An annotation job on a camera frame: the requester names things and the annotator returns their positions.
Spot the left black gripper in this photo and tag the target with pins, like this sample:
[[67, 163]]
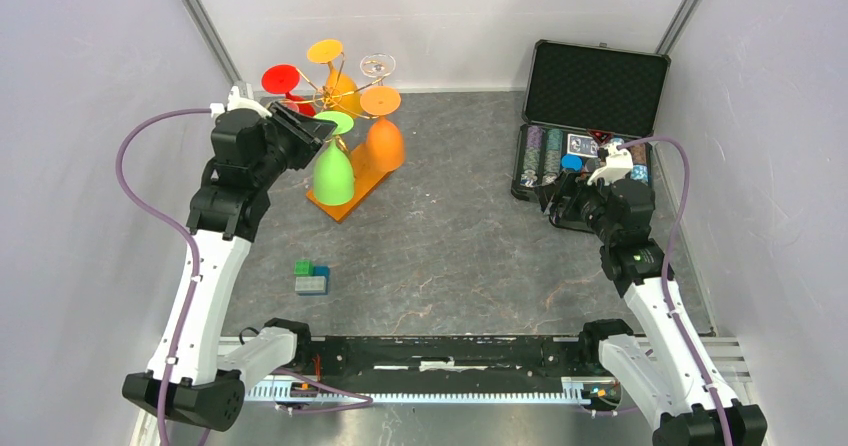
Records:
[[309, 135]]

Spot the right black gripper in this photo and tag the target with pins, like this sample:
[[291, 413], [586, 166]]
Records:
[[573, 184]]

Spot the green plastic wine glass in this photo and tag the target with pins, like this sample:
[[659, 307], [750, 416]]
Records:
[[333, 178]]

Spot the orange plastic wine glass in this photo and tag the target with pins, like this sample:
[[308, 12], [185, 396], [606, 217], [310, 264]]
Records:
[[384, 141]]

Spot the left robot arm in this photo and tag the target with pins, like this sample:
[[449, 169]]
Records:
[[186, 380]]

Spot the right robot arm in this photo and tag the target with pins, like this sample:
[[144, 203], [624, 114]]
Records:
[[677, 388]]

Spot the yellow-orange plastic wine glass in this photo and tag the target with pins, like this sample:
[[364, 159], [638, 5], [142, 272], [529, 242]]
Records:
[[339, 92]]

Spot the red plastic wine glass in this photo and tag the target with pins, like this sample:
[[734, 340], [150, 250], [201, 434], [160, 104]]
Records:
[[281, 80]]

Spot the wooden rack base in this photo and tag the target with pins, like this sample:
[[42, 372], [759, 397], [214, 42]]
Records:
[[367, 179]]

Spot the clear wine glass back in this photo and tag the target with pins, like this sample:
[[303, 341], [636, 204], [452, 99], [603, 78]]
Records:
[[377, 67]]

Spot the blue poker chip disc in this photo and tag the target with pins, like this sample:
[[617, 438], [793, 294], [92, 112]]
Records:
[[570, 162]]

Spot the playing card deck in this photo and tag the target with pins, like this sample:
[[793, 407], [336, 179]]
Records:
[[581, 145]]

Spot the black poker chip case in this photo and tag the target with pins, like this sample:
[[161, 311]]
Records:
[[590, 91]]

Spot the green toy brick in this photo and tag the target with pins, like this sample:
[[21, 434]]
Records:
[[303, 268]]

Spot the blue toy brick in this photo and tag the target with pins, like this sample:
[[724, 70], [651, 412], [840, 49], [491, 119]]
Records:
[[322, 271]]

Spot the grey toy brick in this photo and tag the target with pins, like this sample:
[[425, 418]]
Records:
[[311, 285]]

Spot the gold wire glass rack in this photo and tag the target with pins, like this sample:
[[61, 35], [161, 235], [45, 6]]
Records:
[[308, 90]]

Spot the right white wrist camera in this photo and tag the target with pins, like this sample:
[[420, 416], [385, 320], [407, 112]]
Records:
[[616, 164]]

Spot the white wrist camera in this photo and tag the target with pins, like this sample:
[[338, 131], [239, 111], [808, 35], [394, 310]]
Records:
[[616, 164], [237, 100]]

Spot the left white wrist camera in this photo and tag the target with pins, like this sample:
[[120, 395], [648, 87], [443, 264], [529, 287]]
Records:
[[237, 100]]

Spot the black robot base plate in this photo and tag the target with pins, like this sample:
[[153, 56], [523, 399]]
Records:
[[470, 364]]

